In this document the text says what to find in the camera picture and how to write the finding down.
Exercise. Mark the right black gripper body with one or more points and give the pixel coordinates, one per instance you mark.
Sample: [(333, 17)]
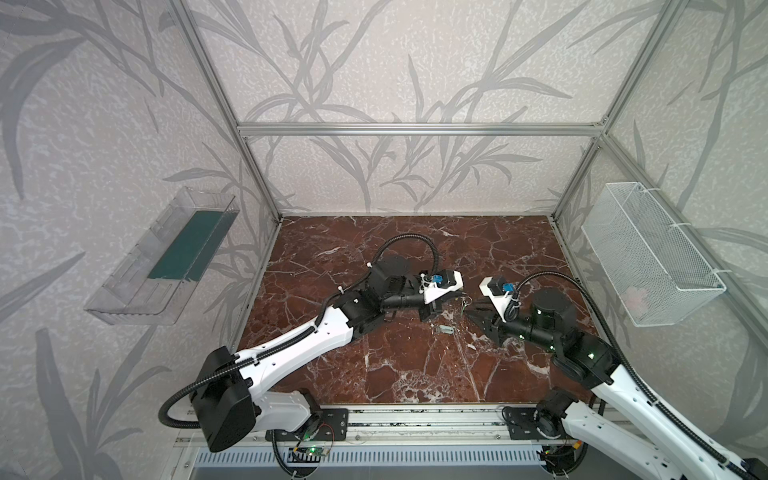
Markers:
[(488, 318)]

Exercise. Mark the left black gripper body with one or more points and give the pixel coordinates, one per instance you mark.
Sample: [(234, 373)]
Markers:
[(429, 303)]

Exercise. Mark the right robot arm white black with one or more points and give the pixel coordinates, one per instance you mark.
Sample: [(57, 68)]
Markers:
[(667, 446)]

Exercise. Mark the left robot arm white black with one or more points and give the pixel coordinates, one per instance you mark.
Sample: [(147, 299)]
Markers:
[(236, 395)]

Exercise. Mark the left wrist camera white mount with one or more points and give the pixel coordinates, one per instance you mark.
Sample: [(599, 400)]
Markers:
[(440, 285)]

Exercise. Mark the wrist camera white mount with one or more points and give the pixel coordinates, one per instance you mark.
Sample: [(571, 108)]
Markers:
[(440, 285), (503, 296)]

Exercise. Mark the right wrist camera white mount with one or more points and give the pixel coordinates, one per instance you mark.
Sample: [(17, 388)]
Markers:
[(503, 296)]

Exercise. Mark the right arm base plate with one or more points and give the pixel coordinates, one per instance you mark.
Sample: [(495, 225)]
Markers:
[(522, 423)]

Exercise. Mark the aluminium front rail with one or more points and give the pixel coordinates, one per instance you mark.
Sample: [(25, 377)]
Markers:
[(443, 424)]

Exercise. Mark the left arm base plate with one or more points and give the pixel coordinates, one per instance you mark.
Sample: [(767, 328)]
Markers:
[(325, 425)]

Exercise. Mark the white wire mesh basket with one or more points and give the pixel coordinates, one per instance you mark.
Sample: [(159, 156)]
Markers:
[(660, 277)]

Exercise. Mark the aluminium frame crossbar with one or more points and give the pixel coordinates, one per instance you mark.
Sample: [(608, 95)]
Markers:
[(253, 129)]

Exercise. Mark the clear plastic wall bin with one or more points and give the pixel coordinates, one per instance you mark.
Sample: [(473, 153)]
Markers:
[(153, 284)]

